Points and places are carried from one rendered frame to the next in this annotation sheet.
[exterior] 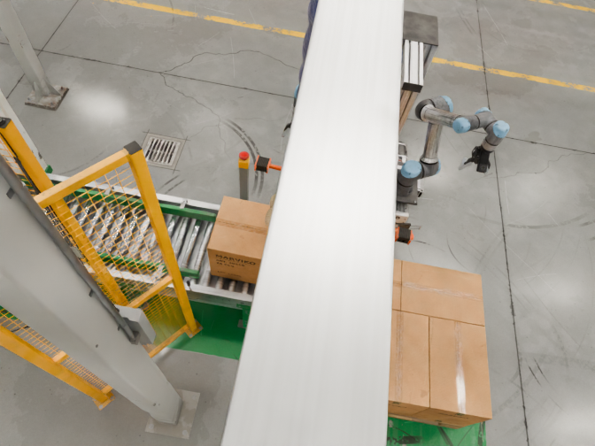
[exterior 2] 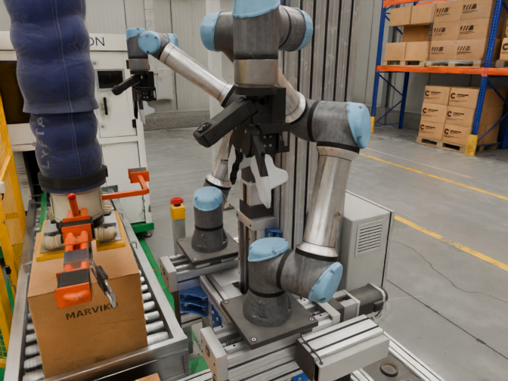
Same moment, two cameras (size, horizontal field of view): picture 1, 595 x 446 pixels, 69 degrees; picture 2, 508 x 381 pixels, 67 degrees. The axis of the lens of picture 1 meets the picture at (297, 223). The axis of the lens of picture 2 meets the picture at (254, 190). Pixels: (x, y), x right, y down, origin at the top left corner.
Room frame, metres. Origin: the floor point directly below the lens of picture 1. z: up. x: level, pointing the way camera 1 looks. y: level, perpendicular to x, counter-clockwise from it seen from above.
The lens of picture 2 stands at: (1.38, -1.51, 1.77)
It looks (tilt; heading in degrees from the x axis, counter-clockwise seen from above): 19 degrees down; 64
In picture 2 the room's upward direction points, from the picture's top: straight up
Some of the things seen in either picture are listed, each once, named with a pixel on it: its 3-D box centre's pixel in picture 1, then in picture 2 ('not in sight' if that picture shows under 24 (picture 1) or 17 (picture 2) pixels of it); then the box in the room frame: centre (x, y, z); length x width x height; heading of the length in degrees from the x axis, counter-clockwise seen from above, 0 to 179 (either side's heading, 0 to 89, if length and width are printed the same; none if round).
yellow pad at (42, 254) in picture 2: not in sight; (54, 233); (1.28, -0.01, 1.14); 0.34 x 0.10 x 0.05; 87
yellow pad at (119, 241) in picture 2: not in sight; (107, 225); (1.47, -0.01, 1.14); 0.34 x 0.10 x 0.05; 87
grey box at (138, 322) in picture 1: (123, 323); not in sight; (0.45, 0.59, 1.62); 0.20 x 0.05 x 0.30; 91
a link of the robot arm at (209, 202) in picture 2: not in sight; (208, 205); (1.85, -0.14, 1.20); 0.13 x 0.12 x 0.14; 61
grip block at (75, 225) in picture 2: not in sight; (77, 229); (1.37, -0.26, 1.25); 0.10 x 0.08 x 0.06; 177
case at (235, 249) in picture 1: (260, 245); (88, 289); (1.37, 0.21, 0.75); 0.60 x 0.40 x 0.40; 89
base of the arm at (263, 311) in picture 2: (404, 183); (267, 296); (1.85, -0.64, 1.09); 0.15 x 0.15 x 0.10
